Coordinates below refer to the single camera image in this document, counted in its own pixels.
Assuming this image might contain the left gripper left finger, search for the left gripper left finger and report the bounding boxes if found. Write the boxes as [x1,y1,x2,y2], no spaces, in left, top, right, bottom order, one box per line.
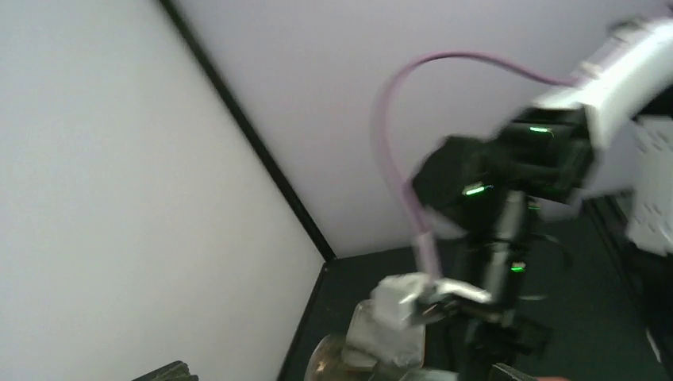
[133,360,199,381]

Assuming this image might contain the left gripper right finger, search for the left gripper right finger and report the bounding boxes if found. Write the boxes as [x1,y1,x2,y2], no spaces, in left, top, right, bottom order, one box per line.
[489,363,536,381]

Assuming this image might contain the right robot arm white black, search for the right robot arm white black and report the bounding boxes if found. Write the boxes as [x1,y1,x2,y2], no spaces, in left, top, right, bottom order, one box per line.
[411,17,672,312]

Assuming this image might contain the silver tin lid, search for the silver tin lid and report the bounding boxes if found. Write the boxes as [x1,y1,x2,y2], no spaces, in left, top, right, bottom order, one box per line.
[341,300,425,371]

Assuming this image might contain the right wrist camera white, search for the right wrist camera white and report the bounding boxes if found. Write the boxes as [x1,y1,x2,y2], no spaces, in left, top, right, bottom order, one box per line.
[371,272,493,330]

